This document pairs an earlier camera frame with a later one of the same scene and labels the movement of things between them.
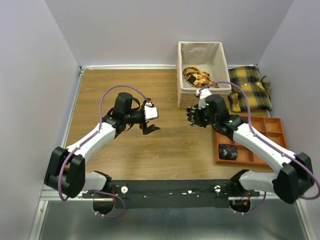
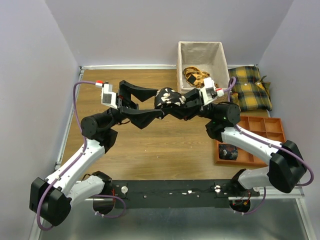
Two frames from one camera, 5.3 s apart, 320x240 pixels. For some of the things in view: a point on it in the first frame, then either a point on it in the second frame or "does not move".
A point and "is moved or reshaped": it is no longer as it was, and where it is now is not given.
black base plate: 177,194 does not move
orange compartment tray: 271,128 does not move
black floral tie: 190,112 is moved or reshaped
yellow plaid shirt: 257,90 does not move
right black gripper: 198,119 → 193,97
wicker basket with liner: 210,56 does not move
